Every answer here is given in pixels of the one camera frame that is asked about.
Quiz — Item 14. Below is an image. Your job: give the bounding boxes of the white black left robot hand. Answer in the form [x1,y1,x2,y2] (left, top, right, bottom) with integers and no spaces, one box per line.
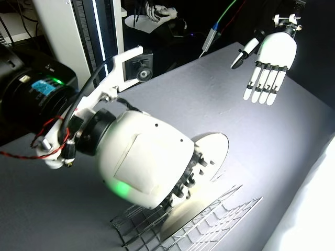
[230,31,298,106]

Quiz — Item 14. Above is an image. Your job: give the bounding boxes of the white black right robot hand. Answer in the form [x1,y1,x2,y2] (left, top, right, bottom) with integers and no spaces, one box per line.
[95,109,216,210]

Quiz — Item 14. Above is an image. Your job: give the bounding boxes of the round silver plate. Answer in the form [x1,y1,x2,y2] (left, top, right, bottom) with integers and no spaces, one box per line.
[192,132,230,184]
[159,187,236,243]

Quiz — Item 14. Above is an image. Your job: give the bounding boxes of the black electronic device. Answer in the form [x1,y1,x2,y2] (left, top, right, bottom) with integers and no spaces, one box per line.
[167,18,196,39]

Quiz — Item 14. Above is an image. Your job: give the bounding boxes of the spare white robot hand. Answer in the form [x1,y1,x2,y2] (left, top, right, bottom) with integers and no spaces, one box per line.
[144,0,178,22]

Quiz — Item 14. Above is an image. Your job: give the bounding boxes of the white paper sheet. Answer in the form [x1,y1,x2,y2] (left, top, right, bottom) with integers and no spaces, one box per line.
[124,14,170,34]

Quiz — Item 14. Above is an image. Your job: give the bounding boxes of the white robot column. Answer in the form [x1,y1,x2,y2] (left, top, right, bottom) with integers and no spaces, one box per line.
[31,0,128,82]

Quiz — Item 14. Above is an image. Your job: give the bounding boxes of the thin green cable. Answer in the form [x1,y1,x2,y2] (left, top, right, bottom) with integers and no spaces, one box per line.
[216,0,238,26]

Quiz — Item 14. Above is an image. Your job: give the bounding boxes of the grey cable adapter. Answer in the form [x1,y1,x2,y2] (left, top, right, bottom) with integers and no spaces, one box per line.
[199,22,220,58]

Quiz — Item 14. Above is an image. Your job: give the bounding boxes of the silver wire plate rack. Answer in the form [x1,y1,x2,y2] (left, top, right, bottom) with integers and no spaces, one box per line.
[109,182,264,251]

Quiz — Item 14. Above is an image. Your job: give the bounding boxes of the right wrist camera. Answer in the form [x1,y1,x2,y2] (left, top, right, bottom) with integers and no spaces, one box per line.
[74,45,154,116]

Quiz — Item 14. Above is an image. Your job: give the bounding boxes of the black camera cable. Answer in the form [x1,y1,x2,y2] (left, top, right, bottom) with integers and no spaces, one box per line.
[59,55,117,142]

